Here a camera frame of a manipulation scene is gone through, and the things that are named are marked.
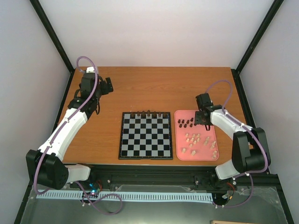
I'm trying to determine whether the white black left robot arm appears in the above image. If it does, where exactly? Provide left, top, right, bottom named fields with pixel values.
left=26, top=67, right=114, bottom=195

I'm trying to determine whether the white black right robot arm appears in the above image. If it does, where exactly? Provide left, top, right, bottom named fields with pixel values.
left=194, top=93, right=271, bottom=180

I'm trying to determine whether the small circuit board with led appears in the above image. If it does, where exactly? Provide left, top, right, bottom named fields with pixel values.
left=89, top=188, right=100, bottom=196

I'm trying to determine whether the pink plastic tray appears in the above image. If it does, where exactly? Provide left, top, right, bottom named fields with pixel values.
left=174, top=110, right=219, bottom=161

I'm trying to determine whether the black grey chessboard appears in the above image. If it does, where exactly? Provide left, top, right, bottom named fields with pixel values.
left=118, top=111, right=173, bottom=160

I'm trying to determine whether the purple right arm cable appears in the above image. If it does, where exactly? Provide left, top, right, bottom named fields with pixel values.
left=206, top=79, right=269, bottom=209

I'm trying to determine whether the light blue slotted cable duct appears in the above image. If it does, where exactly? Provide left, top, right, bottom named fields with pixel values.
left=36, top=190, right=213, bottom=203

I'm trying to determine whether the black aluminium frame rail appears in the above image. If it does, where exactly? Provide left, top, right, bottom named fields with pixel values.
left=30, top=164, right=280, bottom=194

